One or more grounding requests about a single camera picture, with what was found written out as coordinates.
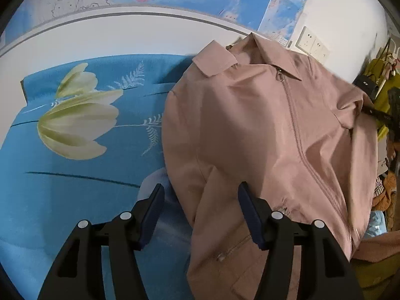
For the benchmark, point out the pink zip jacket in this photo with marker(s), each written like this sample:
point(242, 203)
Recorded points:
point(250, 125)

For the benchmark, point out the yellow-green garment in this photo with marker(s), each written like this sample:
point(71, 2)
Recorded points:
point(382, 68)

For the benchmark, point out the black handbag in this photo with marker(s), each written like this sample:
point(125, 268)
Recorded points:
point(367, 85)

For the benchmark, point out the person's olive sweater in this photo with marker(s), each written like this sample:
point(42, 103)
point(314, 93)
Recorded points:
point(375, 272)

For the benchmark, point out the white wall socket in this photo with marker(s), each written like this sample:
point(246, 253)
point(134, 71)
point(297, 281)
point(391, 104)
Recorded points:
point(321, 50)
point(306, 39)

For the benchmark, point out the blue floral bedsheet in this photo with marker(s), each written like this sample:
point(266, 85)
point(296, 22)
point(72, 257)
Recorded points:
point(78, 168)

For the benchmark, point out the light blue cloth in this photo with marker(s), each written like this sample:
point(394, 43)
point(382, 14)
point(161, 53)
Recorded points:
point(375, 225)

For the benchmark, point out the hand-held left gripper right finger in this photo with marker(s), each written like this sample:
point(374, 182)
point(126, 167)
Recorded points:
point(250, 218)

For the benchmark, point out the plush toy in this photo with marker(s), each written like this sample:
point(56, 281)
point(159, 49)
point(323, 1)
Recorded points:
point(391, 62)

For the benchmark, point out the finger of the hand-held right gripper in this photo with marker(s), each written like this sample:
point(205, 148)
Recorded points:
point(379, 116)

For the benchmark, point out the small blue wall map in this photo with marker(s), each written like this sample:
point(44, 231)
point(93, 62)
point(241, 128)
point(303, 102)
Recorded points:
point(281, 12)

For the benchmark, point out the pile of orange-brown clothes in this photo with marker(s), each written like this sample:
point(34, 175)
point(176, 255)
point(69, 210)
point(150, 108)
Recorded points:
point(386, 187)

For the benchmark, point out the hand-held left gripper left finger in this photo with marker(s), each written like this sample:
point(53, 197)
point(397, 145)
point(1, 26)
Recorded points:
point(153, 215)

